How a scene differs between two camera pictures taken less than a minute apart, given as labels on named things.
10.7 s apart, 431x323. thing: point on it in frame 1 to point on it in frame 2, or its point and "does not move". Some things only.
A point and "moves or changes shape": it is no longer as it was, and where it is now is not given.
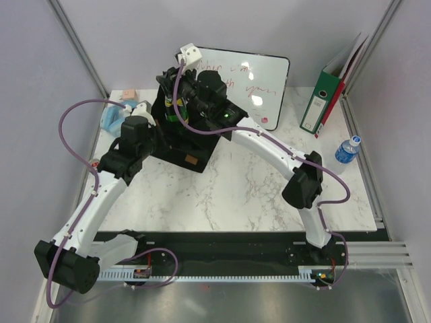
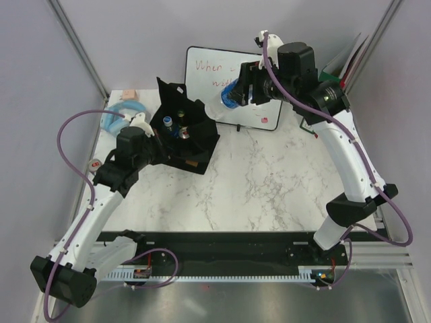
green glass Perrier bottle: (171, 114) moves or changes shape
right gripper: (168, 81) to (250, 74)
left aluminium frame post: (56, 8) does not move
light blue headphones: (112, 117) does not move
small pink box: (129, 94) does not move
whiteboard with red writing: (257, 83) does not move
